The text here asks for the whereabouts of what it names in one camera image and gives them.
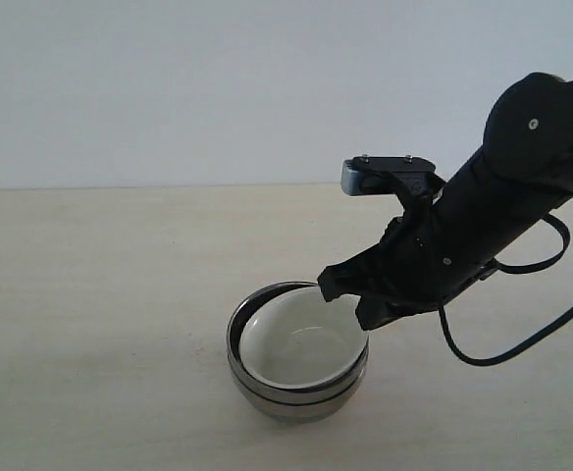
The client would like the white ceramic bowl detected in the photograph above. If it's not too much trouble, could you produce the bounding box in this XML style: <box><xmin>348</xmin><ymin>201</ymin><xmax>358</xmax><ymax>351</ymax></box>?
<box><xmin>239</xmin><ymin>287</ymin><xmax>368</xmax><ymax>389</ymax></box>

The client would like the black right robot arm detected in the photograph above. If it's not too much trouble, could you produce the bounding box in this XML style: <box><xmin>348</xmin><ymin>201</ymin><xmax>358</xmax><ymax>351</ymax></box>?
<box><xmin>317</xmin><ymin>73</ymin><xmax>573</xmax><ymax>331</ymax></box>

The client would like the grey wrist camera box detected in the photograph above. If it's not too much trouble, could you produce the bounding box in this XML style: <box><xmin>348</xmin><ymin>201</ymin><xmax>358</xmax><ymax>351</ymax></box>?
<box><xmin>340</xmin><ymin>155</ymin><xmax>446</xmax><ymax>201</ymax></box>

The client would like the black camera cable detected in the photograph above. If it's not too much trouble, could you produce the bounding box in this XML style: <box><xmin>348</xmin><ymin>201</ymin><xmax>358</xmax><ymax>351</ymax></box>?
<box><xmin>436</xmin><ymin>0</ymin><xmax>573</xmax><ymax>367</ymax></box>

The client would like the ribbed steel bowl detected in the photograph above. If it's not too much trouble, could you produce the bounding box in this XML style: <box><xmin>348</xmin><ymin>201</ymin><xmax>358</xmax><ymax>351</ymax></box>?
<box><xmin>230</xmin><ymin>355</ymin><xmax>368</xmax><ymax>424</ymax></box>

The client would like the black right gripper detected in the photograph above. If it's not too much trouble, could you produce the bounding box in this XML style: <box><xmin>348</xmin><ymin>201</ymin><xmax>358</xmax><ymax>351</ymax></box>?
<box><xmin>317</xmin><ymin>150</ymin><xmax>568</xmax><ymax>332</ymax></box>

